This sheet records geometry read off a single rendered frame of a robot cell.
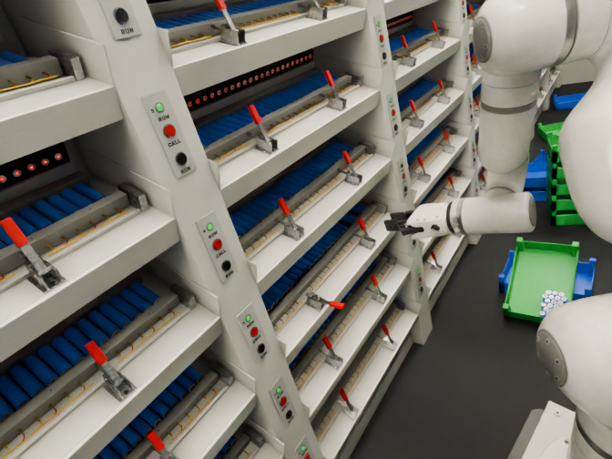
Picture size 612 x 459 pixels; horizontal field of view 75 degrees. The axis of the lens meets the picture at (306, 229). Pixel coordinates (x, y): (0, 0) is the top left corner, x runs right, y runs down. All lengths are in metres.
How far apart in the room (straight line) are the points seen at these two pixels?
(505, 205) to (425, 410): 0.75
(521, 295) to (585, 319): 1.18
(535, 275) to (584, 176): 1.22
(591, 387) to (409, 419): 0.91
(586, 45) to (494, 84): 0.20
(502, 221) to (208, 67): 0.64
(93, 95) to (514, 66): 0.51
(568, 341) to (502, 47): 0.34
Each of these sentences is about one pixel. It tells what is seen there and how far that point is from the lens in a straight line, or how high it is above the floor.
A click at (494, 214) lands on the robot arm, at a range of 0.91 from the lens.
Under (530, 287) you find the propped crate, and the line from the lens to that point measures 1.73.
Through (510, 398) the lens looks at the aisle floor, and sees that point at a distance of 1.45.
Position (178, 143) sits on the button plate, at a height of 1.03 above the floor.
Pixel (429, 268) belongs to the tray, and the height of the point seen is 0.17.
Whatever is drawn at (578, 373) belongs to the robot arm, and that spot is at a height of 0.73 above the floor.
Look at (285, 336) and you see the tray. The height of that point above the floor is 0.55.
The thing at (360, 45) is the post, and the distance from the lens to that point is 1.14.
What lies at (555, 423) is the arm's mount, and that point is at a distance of 0.96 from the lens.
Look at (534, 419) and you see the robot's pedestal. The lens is 1.06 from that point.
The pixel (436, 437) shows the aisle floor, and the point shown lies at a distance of 1.36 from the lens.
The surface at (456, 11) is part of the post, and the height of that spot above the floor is 1.03.
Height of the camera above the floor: 1.13
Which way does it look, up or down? 26 degrees down
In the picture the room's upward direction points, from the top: 17 degrees counter-clockwise
